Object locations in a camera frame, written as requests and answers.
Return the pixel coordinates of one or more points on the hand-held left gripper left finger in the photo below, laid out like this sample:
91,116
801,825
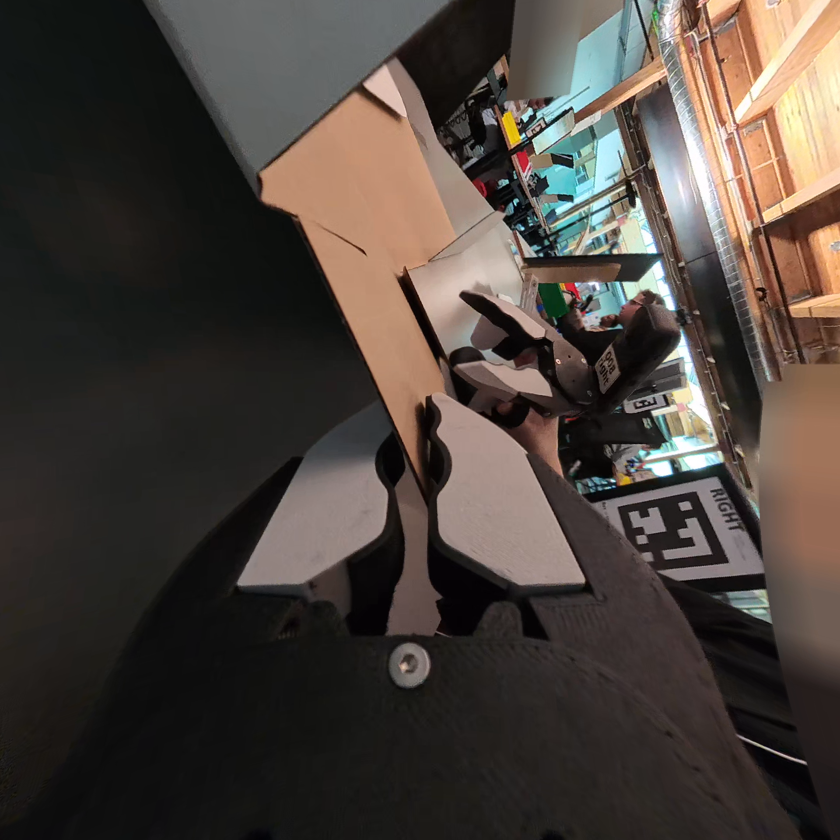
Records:
321,518

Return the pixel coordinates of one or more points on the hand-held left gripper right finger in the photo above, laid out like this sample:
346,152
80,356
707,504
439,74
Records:
499,512

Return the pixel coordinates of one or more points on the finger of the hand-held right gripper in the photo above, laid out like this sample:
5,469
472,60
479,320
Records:
518,321
499,380

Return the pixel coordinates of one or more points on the large cardboard box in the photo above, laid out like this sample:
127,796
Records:
367,197

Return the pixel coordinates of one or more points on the person's right hand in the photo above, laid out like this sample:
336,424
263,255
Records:
544,439

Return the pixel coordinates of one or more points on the green bin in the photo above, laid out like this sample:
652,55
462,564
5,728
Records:
554,302

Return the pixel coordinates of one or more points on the small marker tag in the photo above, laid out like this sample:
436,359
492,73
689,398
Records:
646,403

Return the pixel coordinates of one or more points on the black framed marker sign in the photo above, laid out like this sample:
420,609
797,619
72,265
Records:
738,544

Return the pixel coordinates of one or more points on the wooden shelving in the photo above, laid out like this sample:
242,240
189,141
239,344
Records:
800,131

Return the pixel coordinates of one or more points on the silver ventilation duct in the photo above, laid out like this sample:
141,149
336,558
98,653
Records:
709,197

